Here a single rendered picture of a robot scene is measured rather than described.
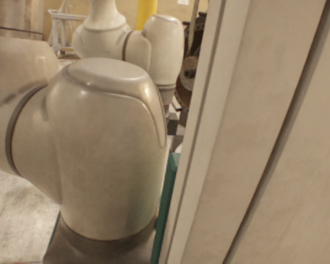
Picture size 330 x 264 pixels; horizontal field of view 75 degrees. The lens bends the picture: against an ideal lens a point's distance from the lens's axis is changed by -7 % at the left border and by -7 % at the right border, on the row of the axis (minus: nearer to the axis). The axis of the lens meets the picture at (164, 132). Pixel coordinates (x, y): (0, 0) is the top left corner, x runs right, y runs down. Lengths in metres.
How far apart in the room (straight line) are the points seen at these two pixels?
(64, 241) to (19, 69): 0.25
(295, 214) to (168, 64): 0.42
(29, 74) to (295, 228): 0.35
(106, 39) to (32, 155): 0.35
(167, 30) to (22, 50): 0.30
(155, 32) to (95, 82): 0.31
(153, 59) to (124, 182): 0.34
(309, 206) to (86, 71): 0.24
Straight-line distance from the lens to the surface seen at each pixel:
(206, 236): 0.18
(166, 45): 0.53
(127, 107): 0.24
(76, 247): 0.38
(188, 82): 0.99
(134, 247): 0.37
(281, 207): 0.18
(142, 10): 3.48
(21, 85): 0.35
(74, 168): 0.27
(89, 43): 0.60
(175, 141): 0.66
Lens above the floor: 1.06
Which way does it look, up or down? 27 degrees down
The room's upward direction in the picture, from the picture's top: 9 degrees clockwise
